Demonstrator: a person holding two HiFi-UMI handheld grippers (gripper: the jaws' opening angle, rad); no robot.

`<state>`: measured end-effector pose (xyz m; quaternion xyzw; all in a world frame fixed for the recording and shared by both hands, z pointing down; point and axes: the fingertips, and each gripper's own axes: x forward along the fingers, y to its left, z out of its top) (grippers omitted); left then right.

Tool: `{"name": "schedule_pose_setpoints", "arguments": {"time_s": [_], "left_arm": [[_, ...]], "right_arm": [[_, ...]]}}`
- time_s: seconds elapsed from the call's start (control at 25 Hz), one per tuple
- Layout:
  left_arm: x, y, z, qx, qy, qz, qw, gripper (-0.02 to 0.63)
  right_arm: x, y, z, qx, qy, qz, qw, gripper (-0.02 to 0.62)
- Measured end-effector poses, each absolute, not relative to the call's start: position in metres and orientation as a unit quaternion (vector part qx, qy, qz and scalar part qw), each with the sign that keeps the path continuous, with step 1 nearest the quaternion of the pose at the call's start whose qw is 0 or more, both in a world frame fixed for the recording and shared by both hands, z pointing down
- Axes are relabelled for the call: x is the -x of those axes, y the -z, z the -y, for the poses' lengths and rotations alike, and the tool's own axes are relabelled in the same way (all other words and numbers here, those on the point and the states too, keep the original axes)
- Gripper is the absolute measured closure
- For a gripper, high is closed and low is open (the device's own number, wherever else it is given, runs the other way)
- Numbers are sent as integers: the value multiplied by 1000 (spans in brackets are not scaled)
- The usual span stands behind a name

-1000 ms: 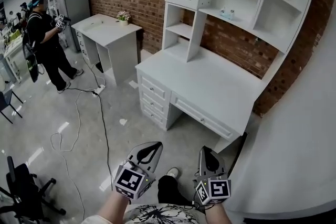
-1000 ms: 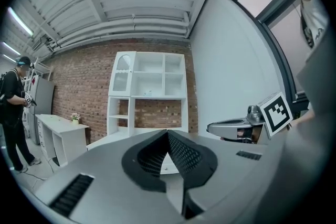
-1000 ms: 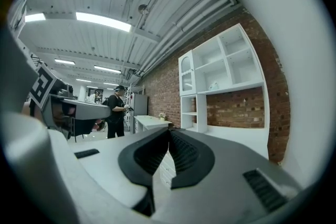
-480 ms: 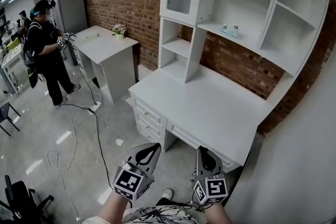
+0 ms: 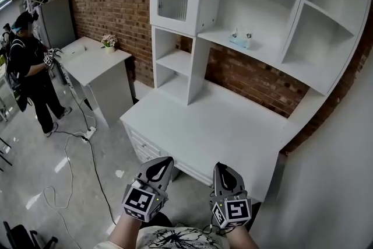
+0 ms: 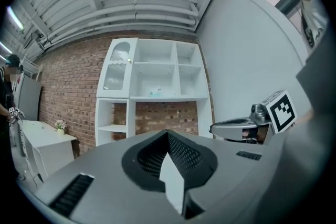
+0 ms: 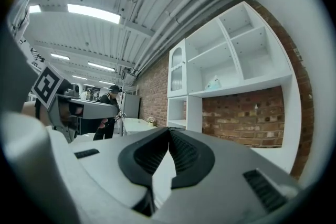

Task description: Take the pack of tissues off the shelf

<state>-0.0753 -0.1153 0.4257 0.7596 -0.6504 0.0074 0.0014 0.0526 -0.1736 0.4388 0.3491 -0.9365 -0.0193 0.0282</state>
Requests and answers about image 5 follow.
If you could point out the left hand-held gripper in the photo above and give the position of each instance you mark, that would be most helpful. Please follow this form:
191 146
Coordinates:
137 201

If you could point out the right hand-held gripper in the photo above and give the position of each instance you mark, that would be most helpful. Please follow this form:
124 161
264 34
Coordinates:
236 210

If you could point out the person's right forearm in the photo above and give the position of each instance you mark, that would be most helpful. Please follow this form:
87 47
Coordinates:
242 237

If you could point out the person's left forearm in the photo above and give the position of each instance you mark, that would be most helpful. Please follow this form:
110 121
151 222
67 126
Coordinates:
125 230

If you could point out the white desk with drawers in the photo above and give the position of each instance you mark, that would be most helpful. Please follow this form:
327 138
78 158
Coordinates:
204 128

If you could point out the person's white printed shirt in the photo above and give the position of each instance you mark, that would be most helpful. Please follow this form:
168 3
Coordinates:
175 239

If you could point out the white power strip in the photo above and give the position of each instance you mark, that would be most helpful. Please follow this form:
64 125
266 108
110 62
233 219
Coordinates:
89 131

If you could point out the small white table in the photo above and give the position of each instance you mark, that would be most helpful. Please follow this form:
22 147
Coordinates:
96 67

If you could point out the potted pink flowers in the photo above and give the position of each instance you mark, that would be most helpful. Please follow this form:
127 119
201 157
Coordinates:
109 42

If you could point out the black chair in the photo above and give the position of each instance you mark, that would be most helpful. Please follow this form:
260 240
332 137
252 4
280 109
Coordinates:
17 237

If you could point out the grey cabinet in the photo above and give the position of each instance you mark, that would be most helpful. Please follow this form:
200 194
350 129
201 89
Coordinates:
56 20

